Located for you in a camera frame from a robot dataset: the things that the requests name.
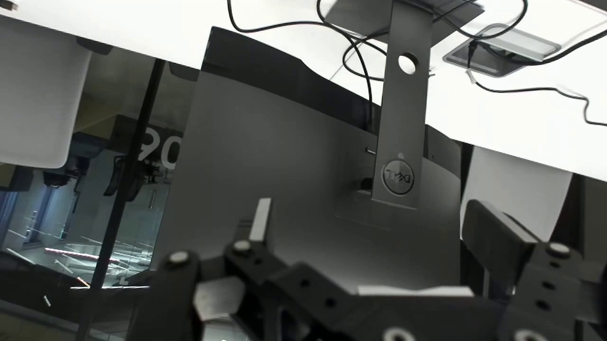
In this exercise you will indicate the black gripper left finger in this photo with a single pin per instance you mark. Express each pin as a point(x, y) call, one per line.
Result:
point(296, 295)

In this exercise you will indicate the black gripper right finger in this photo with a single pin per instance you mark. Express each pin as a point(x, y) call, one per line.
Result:
point(524, 271)

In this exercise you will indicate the white chair backrest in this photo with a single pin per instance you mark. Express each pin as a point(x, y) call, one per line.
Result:
point(38, 95)
point(514, 189)

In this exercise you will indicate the monitor with silver stand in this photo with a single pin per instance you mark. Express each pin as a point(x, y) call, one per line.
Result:
point(285, 189)

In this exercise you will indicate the black power strip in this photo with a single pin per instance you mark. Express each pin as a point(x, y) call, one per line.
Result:
point(537, 89)

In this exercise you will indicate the thin black pole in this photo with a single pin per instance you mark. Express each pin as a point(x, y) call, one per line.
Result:
point(120, 189)

